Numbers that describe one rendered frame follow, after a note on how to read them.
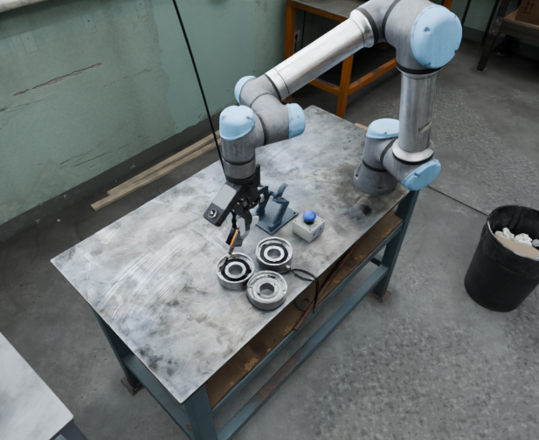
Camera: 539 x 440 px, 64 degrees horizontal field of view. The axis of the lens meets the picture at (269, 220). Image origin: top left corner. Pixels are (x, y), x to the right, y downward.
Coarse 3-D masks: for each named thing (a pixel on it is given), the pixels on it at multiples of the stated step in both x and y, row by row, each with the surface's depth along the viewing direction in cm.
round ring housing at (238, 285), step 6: (234, 252) 121; (222, 258) 120; (240, 258) 121; (246, 258) 121; (222, 264) 120; (234, 264) 120; (240, 264) 120; (252, 264) 118; (216, 270) 117; (228, 270) 119; (234, 270) 122; (240, 270) 121; (252, 270) 117; (222, 276) 117; (228, 276) 117; (234, 276) 117; (240, 276) 117; (222, 282) 116; (228, 282) 114; (234, 282) 114; (240, 282) 114; (246, 282) 116; (234, 288) 117; (240, 288) 117
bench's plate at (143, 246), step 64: (320, 128) 173; (192, 192) 145; (320, 192) 146; (64, 256) 125; (128, 256) 125; (192, 256) 125; (320, 256) 126; (128, 320) 110; (192, 320) 110; (256, 320) 110; (192, 384) 98
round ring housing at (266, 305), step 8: (264, 272) 117; (272, 272) 116; (256, 280) 116; (264, 280) 116; (280, 280) 116; (248, 288) 112; (256, 288) 114; (264, 288) 117; (272, 288) 116; (248, 296) 113; (264, 296) 112; (272, 296) 112; (280, 296) 112; (256, 304) 111; (264, 304) 110; (272, 304) 110
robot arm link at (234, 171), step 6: (252, 162) 97; (228, 168) 97; (234, 168) 96; (240, 168) 96; (246, 168) 96; (252, 168) 98; (228, 174) 98; (234, 174) 97; (240, 174) 97; (246, 174) 97
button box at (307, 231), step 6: (306, 210) 133; (300, 216) 131; (294, 222) 129; (300, 222) 129; (306, 222) 129; (312, 222) 129; (318, 222) 129; (324, 222) 130; (294, 228) 131; (300, 228) 129; (306, 228) 127; (312, 228) 127; (318, 228) 129; (300, 234) 130; (306, 234) 128; (312, 234) 128; (318, 234) 131; (306, 240) 130; (312, 240) 130
